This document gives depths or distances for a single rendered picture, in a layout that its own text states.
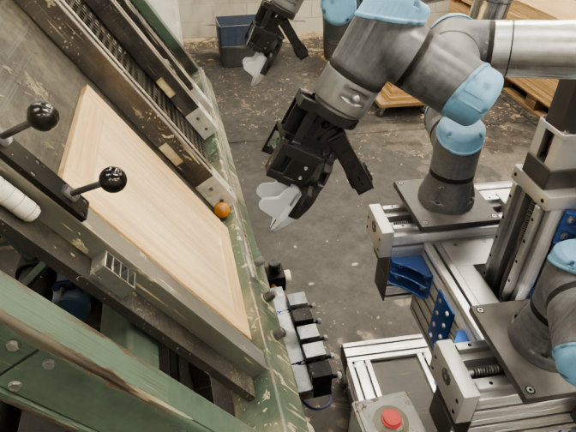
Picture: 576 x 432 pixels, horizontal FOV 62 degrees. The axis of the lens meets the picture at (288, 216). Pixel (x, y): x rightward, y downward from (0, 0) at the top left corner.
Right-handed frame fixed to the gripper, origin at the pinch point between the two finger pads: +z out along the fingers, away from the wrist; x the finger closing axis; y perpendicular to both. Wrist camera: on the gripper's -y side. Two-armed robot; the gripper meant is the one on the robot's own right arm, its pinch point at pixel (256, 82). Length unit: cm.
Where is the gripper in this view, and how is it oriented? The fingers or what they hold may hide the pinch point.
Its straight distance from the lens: 134.3
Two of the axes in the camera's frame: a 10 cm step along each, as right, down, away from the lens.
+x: 1.5, 5.9, -7.9
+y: -8.8, -2.9, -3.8
